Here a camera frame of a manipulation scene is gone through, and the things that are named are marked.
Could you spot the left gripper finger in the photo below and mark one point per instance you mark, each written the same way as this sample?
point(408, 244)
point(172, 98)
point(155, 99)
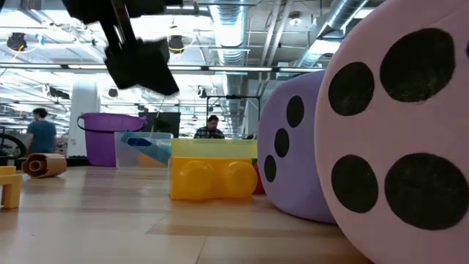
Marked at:
point(157, 69)
point(122, 69)

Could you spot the brown wooden cylinder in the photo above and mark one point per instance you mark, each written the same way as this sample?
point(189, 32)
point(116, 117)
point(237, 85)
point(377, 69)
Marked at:
point(51, 165)

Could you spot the large yellow toy block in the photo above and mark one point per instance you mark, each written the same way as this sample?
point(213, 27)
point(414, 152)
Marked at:
point(205, 179)

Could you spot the red toy brick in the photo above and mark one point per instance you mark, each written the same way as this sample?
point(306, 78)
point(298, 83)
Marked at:
point(258, 181)

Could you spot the small yellow toy brick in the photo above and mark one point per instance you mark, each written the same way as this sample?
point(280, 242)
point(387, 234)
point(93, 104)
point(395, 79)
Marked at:
point(11, 190)

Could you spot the purple foam die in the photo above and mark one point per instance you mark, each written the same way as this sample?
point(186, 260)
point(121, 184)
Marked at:
point(304, 165)

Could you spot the pink foam die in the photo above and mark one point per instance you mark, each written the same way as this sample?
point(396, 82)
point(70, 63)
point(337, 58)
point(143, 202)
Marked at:
point(384, 135)

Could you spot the black ceiling spotlight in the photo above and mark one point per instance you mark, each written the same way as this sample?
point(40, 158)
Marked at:
point(16, 41)
point(176, 44)

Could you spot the black display screen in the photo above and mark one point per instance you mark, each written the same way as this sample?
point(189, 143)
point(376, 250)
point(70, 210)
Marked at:
point(165, 124)

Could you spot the purple plastic bucket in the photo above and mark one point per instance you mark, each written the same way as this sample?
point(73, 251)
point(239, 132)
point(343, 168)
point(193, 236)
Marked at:
point(99, 146)

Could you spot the person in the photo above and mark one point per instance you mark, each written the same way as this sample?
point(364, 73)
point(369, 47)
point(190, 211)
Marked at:
point(209, 132)
point(41, 133)

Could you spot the small clear plastic bin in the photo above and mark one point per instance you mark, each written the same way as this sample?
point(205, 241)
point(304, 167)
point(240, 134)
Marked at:
point(124, 154)

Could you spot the silver ventilation duct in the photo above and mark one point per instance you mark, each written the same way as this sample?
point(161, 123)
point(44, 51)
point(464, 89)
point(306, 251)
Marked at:
point(229, 33)
point(344, 12)

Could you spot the black frame stand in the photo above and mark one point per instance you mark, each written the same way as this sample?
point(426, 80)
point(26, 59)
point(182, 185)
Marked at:
point(234, 97)

